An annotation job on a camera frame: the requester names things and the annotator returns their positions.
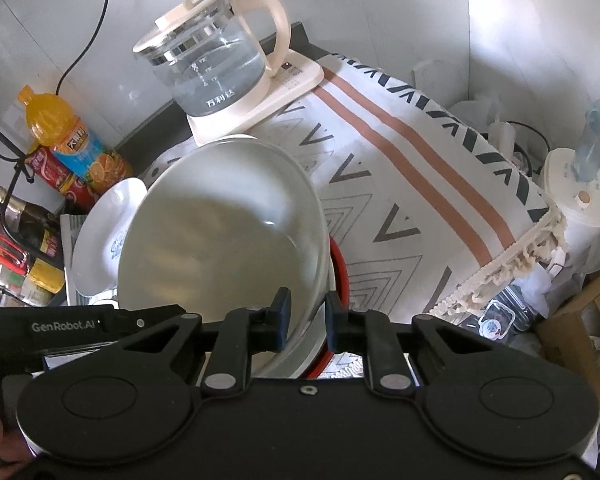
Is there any red drink can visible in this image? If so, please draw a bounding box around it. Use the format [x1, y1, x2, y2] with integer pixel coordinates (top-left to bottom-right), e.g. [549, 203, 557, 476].
[60, 174, 102, 212]
[24, 147, 70, 187]

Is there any white printed bowl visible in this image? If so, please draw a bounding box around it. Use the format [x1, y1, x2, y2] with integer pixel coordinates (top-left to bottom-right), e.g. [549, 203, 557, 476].
[72, 177, 148, 297]

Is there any orange juice bottle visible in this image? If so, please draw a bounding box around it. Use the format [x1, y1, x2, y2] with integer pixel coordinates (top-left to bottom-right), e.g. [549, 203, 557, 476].
[19, 85, 133, 193]

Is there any black power cable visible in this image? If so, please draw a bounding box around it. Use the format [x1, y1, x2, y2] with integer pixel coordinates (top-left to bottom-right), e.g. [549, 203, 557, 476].
[55, 0, 113, 96]

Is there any patterned fringed table cloth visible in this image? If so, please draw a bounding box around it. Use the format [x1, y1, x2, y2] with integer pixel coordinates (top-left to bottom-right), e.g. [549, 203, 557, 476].
[145, 52, 566, 377]

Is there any white plastic bag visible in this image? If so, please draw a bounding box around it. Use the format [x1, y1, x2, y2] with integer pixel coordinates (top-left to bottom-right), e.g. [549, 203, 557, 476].
[412, 59, 533, 161]

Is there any pale blue bottle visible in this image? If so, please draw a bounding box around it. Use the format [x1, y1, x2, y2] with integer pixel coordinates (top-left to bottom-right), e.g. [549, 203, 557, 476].
[570, 97, 600, 183]

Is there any red-rimmed black bowl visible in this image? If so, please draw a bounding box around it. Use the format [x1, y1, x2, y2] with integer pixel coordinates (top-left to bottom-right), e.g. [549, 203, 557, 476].
[300, 236, 352, 381]

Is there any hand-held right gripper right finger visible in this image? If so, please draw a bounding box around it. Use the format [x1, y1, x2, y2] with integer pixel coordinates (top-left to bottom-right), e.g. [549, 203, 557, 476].
[325, 292, 486, 396]

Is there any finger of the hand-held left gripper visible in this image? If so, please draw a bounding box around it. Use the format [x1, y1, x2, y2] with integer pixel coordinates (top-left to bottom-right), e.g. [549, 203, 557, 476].
[105, 304, 190, 345]

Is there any soy sauce bottle red handle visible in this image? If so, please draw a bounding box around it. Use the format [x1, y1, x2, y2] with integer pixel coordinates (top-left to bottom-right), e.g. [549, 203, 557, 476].
[0, 186, 66, 295]

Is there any white paper towel roll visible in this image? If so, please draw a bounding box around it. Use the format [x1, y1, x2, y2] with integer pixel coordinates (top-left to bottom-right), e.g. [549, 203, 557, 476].
[540, 147, 600, 281]

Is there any black metal kitchen rack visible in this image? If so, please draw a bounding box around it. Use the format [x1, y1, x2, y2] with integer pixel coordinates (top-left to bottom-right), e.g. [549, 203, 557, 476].
[0, 107, 38, 271]

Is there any glass kettle with cream handle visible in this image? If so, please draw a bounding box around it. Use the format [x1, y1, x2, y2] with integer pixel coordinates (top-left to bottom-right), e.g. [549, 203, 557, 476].
[132, 0, 291, 117]

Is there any cream kettle base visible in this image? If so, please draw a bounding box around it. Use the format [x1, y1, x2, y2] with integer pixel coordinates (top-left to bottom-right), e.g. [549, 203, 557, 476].
[186, 49, 326, 147]

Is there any cardboard box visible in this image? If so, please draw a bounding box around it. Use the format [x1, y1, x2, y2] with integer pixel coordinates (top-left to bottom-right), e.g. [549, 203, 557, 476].
[535, 267, 600, 411]

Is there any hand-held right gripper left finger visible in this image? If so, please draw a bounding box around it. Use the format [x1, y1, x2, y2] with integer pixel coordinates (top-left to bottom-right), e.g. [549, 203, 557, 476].
[125, 287, 293, 396]

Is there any clear plastic container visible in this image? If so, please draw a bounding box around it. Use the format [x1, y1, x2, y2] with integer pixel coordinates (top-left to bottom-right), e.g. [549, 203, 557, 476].
[475, 285, 537, 337]

